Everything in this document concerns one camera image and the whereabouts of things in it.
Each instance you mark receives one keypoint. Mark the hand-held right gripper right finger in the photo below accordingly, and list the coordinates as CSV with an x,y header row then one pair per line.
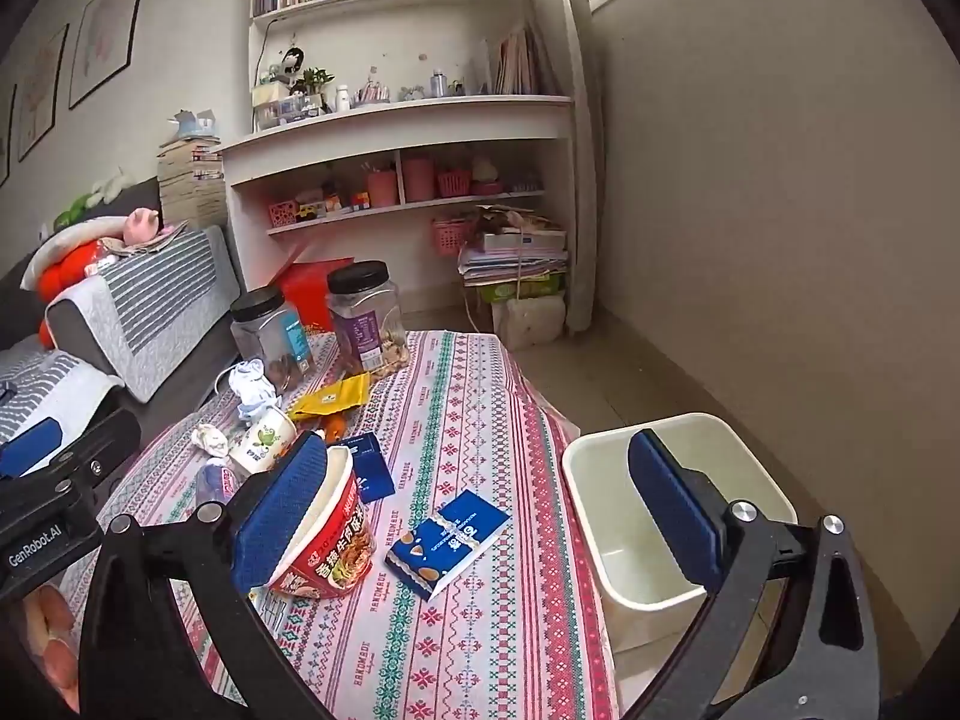
x,y
671,510

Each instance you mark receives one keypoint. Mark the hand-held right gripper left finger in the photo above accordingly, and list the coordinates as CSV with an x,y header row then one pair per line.
x,y
281,517

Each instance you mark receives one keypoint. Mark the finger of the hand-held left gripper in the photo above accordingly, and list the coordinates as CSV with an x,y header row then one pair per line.
x,y
30,444
105,442

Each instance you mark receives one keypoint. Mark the red instant noodle cup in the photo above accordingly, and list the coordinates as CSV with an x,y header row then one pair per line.
x,y
345,540

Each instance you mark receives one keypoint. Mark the white plastic bin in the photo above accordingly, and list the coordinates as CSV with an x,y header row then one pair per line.
x,y
600,480

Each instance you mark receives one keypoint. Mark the small dark blue box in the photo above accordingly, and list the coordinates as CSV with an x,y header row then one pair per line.
x,y
373,466

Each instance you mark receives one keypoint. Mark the printed paper napkin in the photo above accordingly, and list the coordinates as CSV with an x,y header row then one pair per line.
x,y
210,439

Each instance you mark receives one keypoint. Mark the large blue snack box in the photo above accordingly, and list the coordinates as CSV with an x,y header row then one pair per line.
x,y
446,544

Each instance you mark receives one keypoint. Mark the person's left hand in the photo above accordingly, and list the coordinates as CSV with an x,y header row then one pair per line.
x,y
46,626

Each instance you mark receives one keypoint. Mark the grey striped seat cover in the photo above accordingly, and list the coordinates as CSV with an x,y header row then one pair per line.
x,y
52,390

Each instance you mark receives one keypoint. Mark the clear plastic wrapper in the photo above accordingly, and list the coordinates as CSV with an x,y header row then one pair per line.
x,y
217,481

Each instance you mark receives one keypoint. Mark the white printed paper cup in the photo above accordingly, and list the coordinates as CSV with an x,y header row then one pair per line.
x,y
259,444

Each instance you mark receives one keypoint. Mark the orange peel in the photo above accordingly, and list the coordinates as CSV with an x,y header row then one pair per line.
x,y
334,429

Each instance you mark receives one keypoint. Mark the yellow snack packet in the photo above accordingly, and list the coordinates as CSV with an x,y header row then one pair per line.
x,y
330,396

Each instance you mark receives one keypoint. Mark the dark grey sofa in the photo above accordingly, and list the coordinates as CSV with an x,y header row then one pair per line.
x,y
210,360

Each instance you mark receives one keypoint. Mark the crumpled white blue paper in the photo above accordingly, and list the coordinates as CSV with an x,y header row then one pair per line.
x,y
251,386

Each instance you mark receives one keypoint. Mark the grey striped armrest cover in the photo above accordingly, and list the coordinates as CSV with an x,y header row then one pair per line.
x,y
161,300

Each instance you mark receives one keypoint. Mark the orange red plush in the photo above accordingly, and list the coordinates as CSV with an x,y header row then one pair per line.
x,y
67,270

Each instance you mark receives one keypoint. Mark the clear jar blue label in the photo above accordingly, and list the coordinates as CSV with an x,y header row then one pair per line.
x,y
270,341

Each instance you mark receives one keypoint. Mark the patterned pink tablecloth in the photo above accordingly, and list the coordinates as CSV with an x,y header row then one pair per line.
x,y
487,427

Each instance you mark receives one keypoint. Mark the white cushion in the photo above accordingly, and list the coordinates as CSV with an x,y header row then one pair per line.
x,y
75,234

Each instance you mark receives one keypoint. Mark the clear jar purple label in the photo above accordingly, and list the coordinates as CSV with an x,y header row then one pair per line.
x,y
367,322

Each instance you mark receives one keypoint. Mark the pink pig plush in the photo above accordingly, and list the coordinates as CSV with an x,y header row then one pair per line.
x,y
142,226

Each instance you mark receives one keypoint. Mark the red cardboard box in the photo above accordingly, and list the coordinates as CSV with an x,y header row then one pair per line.
x,y
311,289

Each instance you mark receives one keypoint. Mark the white foam block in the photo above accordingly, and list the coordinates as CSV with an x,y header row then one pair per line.
x,y
532,321

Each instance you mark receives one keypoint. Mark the green plush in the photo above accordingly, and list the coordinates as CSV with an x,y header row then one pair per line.
x,y
71,210

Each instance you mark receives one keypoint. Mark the white fluffy plush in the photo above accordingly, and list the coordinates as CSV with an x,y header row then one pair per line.
x,y
112,184

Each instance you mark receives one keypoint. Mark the green cardboard box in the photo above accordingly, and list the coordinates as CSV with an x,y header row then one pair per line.
x,y
536,289

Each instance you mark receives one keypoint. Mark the stack of books beside sofa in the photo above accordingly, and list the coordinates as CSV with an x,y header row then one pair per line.
x,y
191,184

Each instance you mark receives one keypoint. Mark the pink cutout basket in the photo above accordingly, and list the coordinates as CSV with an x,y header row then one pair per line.
x,y
283,214

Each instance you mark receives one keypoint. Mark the pile of books and papers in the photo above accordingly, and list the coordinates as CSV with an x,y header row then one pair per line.
x,y
517,251

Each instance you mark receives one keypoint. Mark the narrow framed picture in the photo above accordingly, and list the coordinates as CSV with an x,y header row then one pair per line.
x,y
6,139

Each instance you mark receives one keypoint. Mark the yellow toy car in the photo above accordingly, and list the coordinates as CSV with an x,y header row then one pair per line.
x,y
310,212

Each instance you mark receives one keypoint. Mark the colourful puzzle cube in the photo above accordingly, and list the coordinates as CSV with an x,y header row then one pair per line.
x,y
361,201

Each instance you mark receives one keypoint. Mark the blue tissue box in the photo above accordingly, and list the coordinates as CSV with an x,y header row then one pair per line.
x,y
189,126

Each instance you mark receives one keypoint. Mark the hanging pink basket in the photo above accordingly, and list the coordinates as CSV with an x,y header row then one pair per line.
x,y
450,236

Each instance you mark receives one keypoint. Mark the short pink cup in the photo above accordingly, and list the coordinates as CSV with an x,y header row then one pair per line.
x,y
382,189

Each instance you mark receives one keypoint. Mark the medium framed picture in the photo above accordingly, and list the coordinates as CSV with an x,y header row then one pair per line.
x,y
43,94

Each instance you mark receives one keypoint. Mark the beige curtain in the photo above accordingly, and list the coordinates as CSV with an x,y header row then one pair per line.
x,y
581,165

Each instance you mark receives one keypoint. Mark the tall pink cup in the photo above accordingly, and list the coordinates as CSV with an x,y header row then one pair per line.
x,y
420,180

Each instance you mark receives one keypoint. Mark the pink mesh basket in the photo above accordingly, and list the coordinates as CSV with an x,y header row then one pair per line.
x,y
454,184

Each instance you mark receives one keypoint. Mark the clear storage box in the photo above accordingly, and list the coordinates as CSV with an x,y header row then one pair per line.
x,y
289,109

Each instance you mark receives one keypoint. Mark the white shelf unit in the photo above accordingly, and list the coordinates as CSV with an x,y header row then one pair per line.
x,y
405,139

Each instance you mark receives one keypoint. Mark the large framed picture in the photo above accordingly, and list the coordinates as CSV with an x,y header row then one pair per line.
x,y
109,34

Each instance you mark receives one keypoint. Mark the small white bottle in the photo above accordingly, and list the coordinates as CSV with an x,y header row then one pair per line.
x,y
343,99

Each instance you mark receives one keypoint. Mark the small green plant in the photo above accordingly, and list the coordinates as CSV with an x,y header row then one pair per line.
x,y
316,79

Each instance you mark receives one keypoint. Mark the dark haired doll figure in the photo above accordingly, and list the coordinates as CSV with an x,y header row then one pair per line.
x,y
292,64

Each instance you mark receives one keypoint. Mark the grey small bottle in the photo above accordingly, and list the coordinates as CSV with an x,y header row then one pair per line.
x,y
438,84

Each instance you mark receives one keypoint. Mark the upright pink books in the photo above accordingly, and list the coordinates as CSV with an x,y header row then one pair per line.
x,y
521,64

